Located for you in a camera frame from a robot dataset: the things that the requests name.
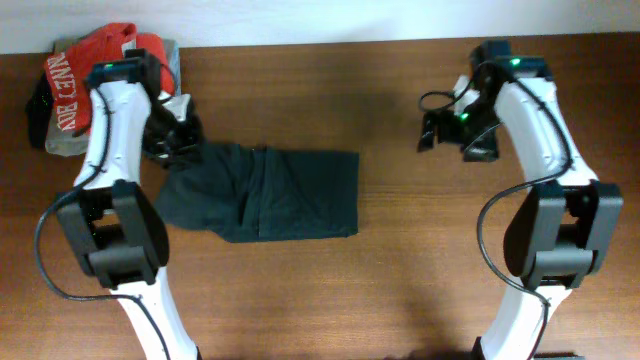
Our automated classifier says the dark green t-shirt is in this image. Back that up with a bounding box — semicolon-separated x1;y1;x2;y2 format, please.
154;143;359;243

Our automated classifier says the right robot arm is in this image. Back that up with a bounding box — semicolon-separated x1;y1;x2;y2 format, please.
417;40;623;359

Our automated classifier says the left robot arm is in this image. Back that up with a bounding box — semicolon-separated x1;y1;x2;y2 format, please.
45;49;203;359

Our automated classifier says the olive grey folded garment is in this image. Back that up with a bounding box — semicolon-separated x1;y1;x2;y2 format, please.
45;33;181;157

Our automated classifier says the red folded t-shirt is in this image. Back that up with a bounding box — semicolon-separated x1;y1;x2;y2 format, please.
44;23;168;132

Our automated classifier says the black folded garment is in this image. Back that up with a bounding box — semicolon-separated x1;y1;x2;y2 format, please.
25;74;54;150

